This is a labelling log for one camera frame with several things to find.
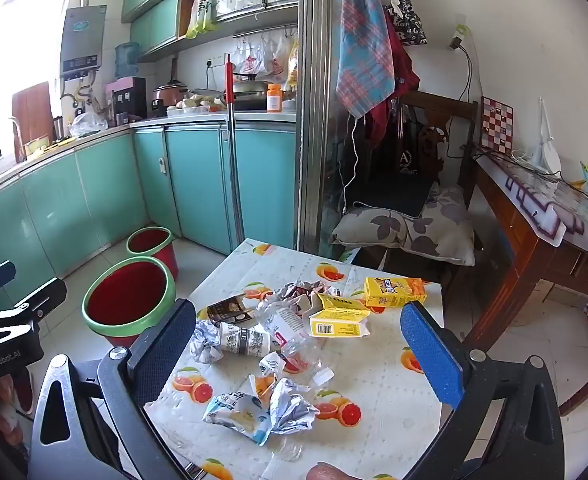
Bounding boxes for black seat mat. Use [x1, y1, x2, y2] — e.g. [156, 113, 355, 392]
[344, 172, 440, 218]

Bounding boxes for crumpled silver foil ball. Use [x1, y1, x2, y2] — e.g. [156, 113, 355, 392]
[190, 319, 225, 363]

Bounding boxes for person's right hand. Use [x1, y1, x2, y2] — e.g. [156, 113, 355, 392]
[306, 462, 347, 480]

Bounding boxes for yellow white hanging bag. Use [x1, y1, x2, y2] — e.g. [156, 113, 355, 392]
[186, 0, 220, 40]

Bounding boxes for white cable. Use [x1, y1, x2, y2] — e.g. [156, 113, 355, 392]
[341, 110, 362, 216]

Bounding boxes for floral cushion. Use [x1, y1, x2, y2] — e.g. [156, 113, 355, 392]
[330, 185, 476, 267]

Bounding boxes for clear orange plastic wrapper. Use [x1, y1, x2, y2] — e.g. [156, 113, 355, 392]
[259, 351, 287, 386]

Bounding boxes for red rice cooker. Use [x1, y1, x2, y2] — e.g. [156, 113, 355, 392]
[152, 78, 190, 117]

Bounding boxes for clear plastic bottle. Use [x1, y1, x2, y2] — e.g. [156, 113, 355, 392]
[254, 300, 325, 376]

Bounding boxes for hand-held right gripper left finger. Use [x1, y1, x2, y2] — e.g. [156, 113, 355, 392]
[26, 299, 197, 480]

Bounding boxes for open yellow carton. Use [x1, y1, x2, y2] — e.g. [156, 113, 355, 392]
[308, 292, 372, 338]

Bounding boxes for plaid cloth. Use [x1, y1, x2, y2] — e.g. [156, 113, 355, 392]
[335, 0, 399, 120]

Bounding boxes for clear plastic bag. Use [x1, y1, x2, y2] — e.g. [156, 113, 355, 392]
[69, 112, 109, 138]

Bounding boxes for small red bucket green rim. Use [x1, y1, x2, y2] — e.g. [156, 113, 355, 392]
[125, 226, 180, 281]

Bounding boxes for black tote bag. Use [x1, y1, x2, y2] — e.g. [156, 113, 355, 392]
[374, 130, 447, 186]

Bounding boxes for dark red garment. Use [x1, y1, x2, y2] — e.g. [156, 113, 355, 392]
[364, 10, 421, 148]

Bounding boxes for pink countertop appliance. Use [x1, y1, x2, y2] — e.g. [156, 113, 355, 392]
[105, 76, 147, 126]

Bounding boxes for red silver mop handle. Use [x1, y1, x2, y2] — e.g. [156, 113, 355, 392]
[224, 53, 246, 241]

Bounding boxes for teal kitchen cabinets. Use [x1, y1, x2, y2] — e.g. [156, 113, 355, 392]
[0, 122, 297, 281]
[121, 0, 300, 63]

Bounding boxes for blue water jug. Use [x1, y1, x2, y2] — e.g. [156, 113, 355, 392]
[114, 41, 141, 79]

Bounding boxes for row of hanging plastic bags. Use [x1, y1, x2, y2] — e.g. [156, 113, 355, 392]
[234, 35, 300, 92]

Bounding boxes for black white printed bag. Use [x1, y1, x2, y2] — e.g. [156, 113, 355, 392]
[381, 0, 427, 47]

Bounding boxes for red white checkered board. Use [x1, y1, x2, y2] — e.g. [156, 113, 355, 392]
[480, 96, 515, 156]

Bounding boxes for black charger cable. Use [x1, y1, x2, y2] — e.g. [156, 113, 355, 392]
[446, 45, 480, 161]

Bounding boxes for brown wooden desk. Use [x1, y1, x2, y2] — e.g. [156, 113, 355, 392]
[466, 147, 588, 416]

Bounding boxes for fruit print tablecloth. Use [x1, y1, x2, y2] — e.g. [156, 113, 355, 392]
[144, 237, 445, 480]

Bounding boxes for teal lower kitchen cabinets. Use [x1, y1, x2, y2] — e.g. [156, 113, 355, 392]
[0, 122, 297, 281]

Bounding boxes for dark wooden chair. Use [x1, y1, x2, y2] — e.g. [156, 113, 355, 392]
[396, 91, 480, 286]

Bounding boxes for clear plastic scrap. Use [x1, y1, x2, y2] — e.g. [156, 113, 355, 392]
[269, 435, 305, 462]

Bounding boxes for grey water heater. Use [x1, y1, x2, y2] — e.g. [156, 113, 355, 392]
[60, 5, 107, 80]

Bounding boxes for steel wok with lid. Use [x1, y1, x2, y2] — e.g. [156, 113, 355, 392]
[224, 74, 270, 111]

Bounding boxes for closed yellow box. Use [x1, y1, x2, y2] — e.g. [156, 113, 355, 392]
[364, 276, 427, 309]

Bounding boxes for wooden cutting board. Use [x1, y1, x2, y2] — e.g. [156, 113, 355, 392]
[11, 81, 52, 148]

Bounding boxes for metal sliding door frame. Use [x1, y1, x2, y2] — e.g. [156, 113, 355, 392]
[296, 0, 347, 256]

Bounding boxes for wall socket with charger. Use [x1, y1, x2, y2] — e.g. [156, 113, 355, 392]
[448, 24, 470, 52]

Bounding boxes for plate of white buns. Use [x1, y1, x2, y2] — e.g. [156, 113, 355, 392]
[166, 94, 225, 114]

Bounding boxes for blue white snack wrapper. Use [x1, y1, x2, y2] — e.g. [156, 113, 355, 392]
[202, 390, 275, 446]

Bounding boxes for white patterned desk cover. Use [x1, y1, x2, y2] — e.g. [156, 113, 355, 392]
[474, 150, 588, 248]

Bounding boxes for teal upper kitchen cabinets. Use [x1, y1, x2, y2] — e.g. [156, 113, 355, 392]
[121, 0, 300, 63]

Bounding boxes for brown snack packet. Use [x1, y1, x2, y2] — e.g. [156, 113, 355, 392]
[207, 294, 255, 325]

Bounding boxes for patterned paper cup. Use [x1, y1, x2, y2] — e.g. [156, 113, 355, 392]
[218, 321, 282, 357]

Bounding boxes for crumpled red silver foil wrapper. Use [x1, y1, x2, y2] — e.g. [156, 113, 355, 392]
[274, 280, 342, 306]

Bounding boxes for large red bucket green rim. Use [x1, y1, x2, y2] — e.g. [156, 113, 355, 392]
[81, 256, 177, 348]

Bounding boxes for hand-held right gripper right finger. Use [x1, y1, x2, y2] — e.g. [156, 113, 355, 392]
[399, 301, 567, 480]

